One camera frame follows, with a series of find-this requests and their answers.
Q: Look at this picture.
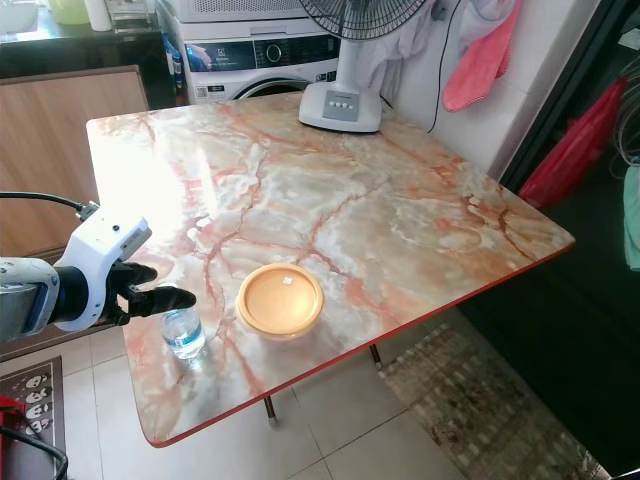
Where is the black fridge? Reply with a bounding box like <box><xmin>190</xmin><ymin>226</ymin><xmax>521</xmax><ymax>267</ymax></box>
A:
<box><xmin>455</xmin><ymin>0</ymin><xmax>640</xmax><ymax>476</ymax></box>

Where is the brown panda print mat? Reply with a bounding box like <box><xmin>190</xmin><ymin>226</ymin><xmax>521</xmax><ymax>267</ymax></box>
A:
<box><xmin>0</xmin><ymin>355</ymin><xmax>67</xmax><ymax>480</ymax></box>

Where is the wooden cabinet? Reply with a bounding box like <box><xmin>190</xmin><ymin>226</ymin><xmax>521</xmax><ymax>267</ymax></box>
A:
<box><xmin>0</xmin><ymin>66</ymin><xmax>151</xmax><ymax>259</ymax></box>

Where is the blue detergent bottle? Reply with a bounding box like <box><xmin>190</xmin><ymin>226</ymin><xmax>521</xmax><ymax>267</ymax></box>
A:
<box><xmin>160</xmin><ymin>35</ymin><xmax>186</xmax><ymax>91</ymax></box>

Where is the marble pattern table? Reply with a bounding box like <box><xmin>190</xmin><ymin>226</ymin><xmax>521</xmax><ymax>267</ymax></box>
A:
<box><xmin>85</xmin><ymin>92</ymin><xmax>577</xmax><ymax>449</ymax></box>

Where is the dark kitchen countertop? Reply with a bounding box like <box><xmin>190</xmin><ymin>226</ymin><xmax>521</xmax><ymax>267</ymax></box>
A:
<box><xmin>0</xmin><ymin>10</ymin><xmax>173</xmax><ymax>81</ymax></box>

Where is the white washing machine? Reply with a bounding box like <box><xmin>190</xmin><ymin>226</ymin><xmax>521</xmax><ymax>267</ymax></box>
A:
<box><xmin>182</xmin><ymin>35</ymin><xmax>341</xmax><ymax>104</ymax></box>

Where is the white bottle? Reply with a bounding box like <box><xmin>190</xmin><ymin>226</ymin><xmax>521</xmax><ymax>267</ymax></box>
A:
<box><xmin>86</xmin><ymin>0</ymin><xmax>113</xmax><ymax>32</ymax></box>

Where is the white table fan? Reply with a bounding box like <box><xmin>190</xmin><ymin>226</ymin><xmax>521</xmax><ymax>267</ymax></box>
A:
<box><xmin>298</xmin><ymin>0</ymin><xmax>431</xmax><ymax>135</ymax></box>

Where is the green bowl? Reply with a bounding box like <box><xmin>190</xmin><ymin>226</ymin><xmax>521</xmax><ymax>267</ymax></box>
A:
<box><xmin>48</xmin><ymin>0</ymin><xmax>93</xmax><ymax>26</ymax></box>

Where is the white dryer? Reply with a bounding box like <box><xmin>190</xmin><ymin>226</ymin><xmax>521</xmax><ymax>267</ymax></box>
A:
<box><xmin>160</xmin><ymin>0</ymin><xmax>326</xmax><ymax>26</ymax></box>

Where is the white bowl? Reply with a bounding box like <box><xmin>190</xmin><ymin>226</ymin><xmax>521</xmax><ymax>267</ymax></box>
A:
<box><xmin>0</xmin><ymin>0</ymin><xmax>41</xmax><ymax>34</ymax></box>

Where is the beige patterned rug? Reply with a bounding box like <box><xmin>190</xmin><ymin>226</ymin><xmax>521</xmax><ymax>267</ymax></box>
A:
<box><xmin>375</xmin><ymin>318</ymin><xmax>611</xmax><ymax>480</ymax></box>

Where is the white hanging cloth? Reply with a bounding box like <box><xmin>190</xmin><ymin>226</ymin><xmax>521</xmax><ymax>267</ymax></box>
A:
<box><xmin>370</xmin><ymin>0</ymin><xmax>511</xmax><ymax>96</ymax></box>

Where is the pink hanging cloth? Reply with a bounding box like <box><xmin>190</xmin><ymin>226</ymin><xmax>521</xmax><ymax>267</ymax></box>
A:
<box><xmin>442</xmin><ymin>0</ymin><xmax>524</xmax><ymax>113</ymax></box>

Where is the red bag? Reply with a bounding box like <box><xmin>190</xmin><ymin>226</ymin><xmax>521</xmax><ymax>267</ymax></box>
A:
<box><xmin>520</xmin><ymin>78</ymin><xmax>629</xmax><ymax>211</ymax></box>

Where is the teal cloth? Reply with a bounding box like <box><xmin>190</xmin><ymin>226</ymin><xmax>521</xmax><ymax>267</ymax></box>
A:
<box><xmin>622</xmin><ymin>165</ymin><xmax>640</xmax><ymax>271</ymax></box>

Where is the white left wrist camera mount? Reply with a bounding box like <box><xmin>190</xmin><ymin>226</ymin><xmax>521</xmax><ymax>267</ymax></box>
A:
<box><xmin>65</xmin><ymin>200</ymin><xmax>151</xmax><ymax>331</ymax></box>

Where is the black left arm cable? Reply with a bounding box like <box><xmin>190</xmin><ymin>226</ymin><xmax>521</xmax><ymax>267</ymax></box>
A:
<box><xmin>0</xmin><ymin>191</ymin><xmax>99</xmax><ymax>219</ymax></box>

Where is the loose black robot cable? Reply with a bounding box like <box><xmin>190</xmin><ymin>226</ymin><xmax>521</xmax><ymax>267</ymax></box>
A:
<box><xmin>0</xmin><ymin>425</ymin><xmax>69</xmax><ymax>480</ymax></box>

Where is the black fan power cable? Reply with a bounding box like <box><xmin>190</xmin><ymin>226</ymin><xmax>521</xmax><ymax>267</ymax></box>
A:
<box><xmin>428</xmin><ymin>20</ymin><xmax>461</xmax><ymax>133</ymax></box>

